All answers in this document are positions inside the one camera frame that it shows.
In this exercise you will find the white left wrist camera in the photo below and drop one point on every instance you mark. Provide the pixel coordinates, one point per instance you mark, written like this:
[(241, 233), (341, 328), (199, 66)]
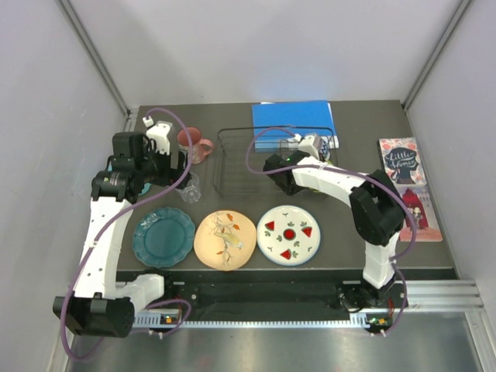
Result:
[(158, 133)]

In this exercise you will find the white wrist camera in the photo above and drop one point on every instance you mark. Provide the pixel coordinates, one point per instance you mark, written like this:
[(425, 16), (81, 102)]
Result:
[(309, 144), (158, 133)]

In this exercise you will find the teal cat ear headphones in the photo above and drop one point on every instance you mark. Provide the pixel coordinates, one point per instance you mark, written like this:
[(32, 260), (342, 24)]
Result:
[(145, 189)]

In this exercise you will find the Little Women book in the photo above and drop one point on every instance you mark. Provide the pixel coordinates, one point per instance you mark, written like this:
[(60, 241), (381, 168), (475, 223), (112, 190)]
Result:
[(401, 161)]

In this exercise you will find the white watermelon plate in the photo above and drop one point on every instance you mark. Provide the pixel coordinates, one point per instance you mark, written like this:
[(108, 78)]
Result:
[(288, 235)]

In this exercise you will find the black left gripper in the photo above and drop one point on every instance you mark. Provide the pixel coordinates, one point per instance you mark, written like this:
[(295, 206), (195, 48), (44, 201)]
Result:
[(171, 176)]

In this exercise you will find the black wire dish rack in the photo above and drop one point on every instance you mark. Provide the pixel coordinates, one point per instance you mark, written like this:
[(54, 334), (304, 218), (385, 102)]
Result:
[(231, 177)]

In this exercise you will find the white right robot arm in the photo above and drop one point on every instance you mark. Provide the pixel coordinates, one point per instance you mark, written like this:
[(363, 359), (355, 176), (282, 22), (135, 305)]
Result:
[(376, 207)]

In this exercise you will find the peach bird plate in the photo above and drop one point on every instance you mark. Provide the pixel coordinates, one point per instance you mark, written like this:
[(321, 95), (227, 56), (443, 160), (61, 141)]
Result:
[(225, 240)]

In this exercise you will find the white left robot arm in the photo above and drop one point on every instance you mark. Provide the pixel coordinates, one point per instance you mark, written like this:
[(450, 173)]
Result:
[(96, 307)]

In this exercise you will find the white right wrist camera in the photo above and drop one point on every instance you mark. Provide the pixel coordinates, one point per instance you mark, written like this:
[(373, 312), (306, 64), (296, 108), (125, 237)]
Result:
[(309, 144)]

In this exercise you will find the pink ghost mug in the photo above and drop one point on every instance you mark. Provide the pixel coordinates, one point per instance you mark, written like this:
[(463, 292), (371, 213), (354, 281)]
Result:
[(192, 141)]

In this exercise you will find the red patterned small bowl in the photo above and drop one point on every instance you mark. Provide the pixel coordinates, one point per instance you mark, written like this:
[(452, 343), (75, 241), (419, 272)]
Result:
[(324, 149)]

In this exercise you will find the clear plastic cup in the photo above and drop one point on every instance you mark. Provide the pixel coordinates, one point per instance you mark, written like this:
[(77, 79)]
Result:
[(191, 193)]

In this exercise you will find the blue folder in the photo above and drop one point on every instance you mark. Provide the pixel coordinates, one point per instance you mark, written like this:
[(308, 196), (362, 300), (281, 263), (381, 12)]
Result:
[(300, 118)]

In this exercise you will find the teal scalloped plate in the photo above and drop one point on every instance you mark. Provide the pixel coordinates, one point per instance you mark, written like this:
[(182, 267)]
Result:
[(163, 238)]

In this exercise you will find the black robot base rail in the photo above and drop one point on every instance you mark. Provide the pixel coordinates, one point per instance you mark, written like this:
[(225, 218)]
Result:
[(272, 295)]

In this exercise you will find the red illustrated book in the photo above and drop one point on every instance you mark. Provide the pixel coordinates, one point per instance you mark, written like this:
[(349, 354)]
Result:
[(420, 205)]

